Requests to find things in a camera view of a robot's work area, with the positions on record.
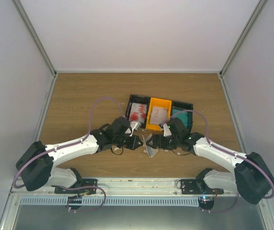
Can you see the yellow bin middle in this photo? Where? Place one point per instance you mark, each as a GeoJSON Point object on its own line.
{"type": "Point", "coordinates": [160, 103]}

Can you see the black bin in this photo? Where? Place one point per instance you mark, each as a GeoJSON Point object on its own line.
{"type": "Point", "coordinates": [138, 99]}
{"type": "Point", "coordinates": [184, 106]}

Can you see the black bin right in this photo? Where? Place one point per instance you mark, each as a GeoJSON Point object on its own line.
{"type": "Point", "coordinates": [184, 106]}

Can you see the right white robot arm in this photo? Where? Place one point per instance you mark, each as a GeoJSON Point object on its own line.
{"type": "Point", "coordinates": [247, 174]}

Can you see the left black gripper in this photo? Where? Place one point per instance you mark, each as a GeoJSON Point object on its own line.
{"type": "Point", "coordinates": [132, 145]}

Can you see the beige leather card holder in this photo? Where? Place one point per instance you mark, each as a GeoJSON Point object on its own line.
{"type": "Point", "coordinates": [151, 152]}

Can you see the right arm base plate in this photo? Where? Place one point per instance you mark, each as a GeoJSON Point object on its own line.
{"type": "Point", "coordinates": [206, 195]}

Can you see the teal cards stack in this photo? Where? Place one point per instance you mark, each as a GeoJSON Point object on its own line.
{"type": "Point", "coordinates": [182, 116]}

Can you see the grey slotted cable duct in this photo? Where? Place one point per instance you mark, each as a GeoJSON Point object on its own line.
{"type": "Point", "coordinates": [112, 201]}

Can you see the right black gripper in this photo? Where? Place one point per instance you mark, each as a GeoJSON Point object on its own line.
{"type": "Point", "coordinates": [160, 144]}

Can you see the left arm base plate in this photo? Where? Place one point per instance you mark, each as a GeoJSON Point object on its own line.
{"type": "Point", "coordinates": [77, 191]}

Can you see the aluminium rail frame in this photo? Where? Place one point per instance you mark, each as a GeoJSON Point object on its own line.
{"type": "Point", "coordinates": [229, 213]}

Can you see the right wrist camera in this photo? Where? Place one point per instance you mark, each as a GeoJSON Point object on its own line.
{"type": "Point", "coordinates": [166, 130]}

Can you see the black bin left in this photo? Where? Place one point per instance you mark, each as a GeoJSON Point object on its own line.
{"type": "Point", "coordinates": [138, 99]}

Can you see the red circle cards stack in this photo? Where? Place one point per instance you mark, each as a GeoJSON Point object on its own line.
{"type": "Point", "coordinates": [138, 112]}

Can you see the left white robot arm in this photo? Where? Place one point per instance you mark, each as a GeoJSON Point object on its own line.
{"type": "Point", "coordinates": [38, 166]}

